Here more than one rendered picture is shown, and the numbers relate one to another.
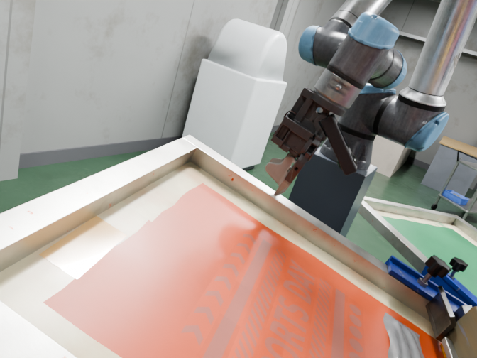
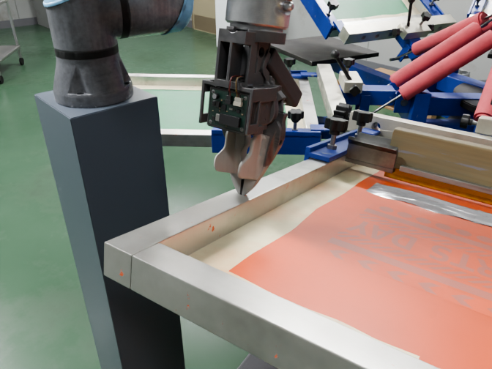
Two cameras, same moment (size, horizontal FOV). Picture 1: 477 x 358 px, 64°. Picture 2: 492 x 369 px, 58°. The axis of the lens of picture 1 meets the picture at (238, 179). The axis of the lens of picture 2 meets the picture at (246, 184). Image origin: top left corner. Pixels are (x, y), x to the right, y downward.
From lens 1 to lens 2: 0.65 m
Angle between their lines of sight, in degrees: 61
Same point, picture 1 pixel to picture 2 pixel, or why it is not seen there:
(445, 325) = (392, 159)
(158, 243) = (463, 354)
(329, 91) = (280, 18)
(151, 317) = not seen: outside the picture
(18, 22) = not seen: outside the picture
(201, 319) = not seen: outside the picture
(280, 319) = (471, 268)
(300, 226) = (278, 198)
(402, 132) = (165, 18)
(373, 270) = (321, 172)
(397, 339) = (405, 197)
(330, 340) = (457, 241)
